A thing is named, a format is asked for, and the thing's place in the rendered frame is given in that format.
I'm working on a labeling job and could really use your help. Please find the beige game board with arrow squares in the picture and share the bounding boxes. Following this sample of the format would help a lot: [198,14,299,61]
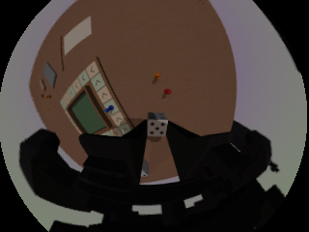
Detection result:
[61,59,131,136]

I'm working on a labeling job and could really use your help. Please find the ring of beige board squares with arrows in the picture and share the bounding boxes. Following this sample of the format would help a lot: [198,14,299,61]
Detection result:
[59,57,134,131]

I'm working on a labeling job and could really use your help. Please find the dark blue pawn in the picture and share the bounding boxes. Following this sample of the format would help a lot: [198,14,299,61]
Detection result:
[105,105,113,112]

